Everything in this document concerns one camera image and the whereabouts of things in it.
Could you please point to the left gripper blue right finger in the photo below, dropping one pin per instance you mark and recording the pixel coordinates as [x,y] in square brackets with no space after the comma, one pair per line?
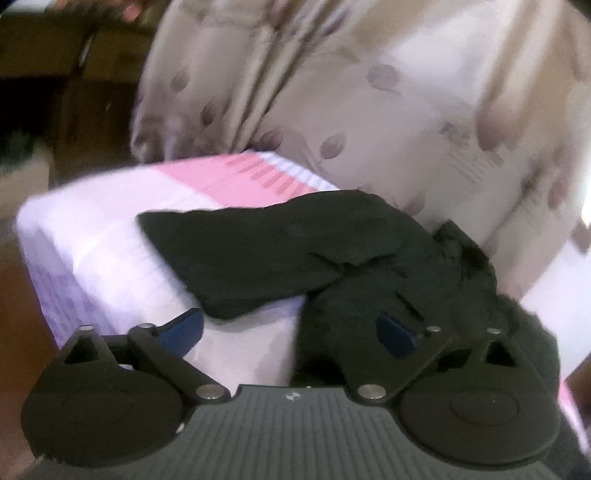
[396,338]

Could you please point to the dark wooden furniture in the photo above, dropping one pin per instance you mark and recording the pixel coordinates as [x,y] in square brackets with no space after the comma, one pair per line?
[69,76]

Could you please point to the beige leaf print curtain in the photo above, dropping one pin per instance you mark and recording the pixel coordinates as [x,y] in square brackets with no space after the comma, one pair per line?
[476,112]

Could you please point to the black garment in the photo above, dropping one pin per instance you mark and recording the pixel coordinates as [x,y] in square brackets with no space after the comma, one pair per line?
[353,258]

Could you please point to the pink white checked bed sheet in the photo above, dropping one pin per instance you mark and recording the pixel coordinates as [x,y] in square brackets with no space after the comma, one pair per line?
[90,264]

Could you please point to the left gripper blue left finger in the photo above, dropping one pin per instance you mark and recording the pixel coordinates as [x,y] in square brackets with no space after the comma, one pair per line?
[182,333]

